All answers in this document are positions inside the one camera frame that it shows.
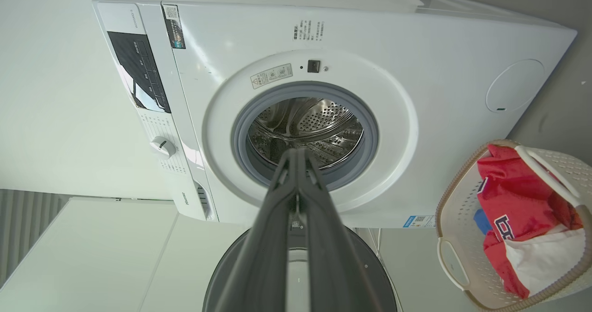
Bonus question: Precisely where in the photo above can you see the dark round washer door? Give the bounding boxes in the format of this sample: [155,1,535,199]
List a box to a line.
[202,226,399,312]

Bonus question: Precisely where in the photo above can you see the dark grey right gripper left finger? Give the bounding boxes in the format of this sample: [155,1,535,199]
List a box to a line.
[214,148,298,312]

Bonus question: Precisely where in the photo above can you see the perforated steel drum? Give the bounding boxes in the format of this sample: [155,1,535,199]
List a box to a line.
[247,97,365,170]

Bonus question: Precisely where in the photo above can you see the white warning sticker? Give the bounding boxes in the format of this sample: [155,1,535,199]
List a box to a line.
[250,63,294,90]

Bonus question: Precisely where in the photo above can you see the red garment with lettering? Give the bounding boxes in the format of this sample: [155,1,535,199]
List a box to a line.
[476,144,585,300]

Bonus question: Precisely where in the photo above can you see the white cabinet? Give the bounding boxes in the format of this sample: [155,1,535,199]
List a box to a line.
[0,197,251,312]

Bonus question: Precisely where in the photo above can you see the blue and white label sticker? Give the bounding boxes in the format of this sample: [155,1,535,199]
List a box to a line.
[402,215,436,229]

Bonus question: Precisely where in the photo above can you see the beige perforated laundry basket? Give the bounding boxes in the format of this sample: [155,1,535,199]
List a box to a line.
[436,140,592,312]

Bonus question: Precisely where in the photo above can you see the white garment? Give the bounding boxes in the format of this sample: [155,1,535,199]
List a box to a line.
[505,228,589,297]

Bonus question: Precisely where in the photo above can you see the white front-load washing machine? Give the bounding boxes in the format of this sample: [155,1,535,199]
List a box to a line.
[92,0,578,229]

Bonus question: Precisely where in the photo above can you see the grey ribbed wall panel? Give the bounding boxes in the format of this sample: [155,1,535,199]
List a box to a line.
[0,190,71,288]

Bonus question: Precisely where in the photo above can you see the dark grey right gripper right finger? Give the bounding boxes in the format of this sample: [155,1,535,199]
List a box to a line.
[298,148,385,312]

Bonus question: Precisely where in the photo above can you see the black label sticker with QR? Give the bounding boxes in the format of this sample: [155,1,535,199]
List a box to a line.
[162,5,186,50]

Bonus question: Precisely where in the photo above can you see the white control knob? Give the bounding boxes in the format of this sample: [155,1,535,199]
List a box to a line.
[149,136,177,159]

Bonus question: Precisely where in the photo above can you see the blue cloth item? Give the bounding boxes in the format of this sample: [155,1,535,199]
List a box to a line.
[474,209,493,235]

